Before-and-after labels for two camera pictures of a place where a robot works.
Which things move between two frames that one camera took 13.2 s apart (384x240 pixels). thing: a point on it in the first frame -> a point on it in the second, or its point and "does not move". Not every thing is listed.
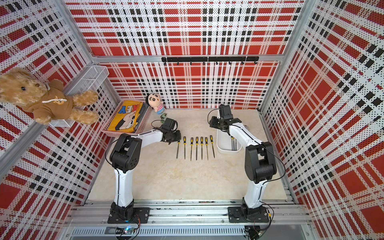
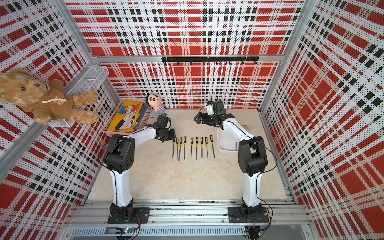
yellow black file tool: x=211 y=138 does not move
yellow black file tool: x=184 y=139 does not move
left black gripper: x=178 y=137 -> x=172 y=135
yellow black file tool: x=178 y=142 does not move
